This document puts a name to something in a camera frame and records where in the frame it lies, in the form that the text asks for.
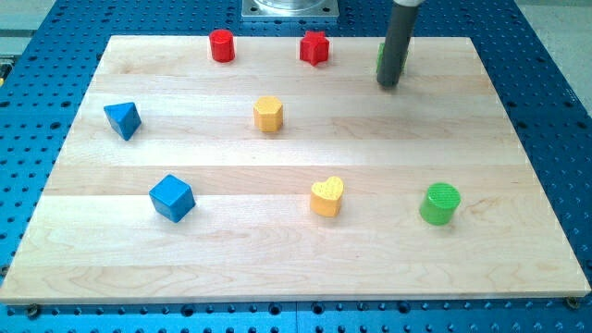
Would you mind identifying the light wooden board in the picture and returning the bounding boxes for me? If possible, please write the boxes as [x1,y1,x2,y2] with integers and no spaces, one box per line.
[1,35,590,304]

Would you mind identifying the yellow hexagon block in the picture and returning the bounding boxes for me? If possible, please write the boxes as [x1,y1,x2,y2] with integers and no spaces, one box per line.
[253,96,283,132]

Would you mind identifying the red cylinder block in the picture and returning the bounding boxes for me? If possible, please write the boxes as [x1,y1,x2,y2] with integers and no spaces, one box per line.
[209,29,235,63]

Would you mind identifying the yellow heart block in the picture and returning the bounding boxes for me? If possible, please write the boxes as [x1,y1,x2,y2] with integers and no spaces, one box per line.
[310,176,344,217]

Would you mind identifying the blue triangular prism block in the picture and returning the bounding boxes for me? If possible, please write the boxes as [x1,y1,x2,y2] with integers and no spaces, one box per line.
[104,102,142,141]

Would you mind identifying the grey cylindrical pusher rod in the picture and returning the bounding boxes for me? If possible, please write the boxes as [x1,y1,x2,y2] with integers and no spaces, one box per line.
[376,0,424,89]

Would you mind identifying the green block behind rod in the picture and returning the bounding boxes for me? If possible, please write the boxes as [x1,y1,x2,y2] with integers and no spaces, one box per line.
[376,43,408,73]

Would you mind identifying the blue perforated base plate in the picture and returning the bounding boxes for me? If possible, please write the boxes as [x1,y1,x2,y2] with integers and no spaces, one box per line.
[1,1,591,332]

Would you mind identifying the red star block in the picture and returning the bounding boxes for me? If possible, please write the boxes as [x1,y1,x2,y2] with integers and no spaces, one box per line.
[300,31,329,67]

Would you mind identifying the green cylinder block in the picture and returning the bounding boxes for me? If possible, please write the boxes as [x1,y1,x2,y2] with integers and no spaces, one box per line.
[419,182,461,226]

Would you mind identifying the blue cube block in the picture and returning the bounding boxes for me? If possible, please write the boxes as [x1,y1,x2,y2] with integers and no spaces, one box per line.
[149,174,195,223]

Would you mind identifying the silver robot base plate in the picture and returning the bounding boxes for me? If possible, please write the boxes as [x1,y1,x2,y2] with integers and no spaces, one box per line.
[241,0,339,19]

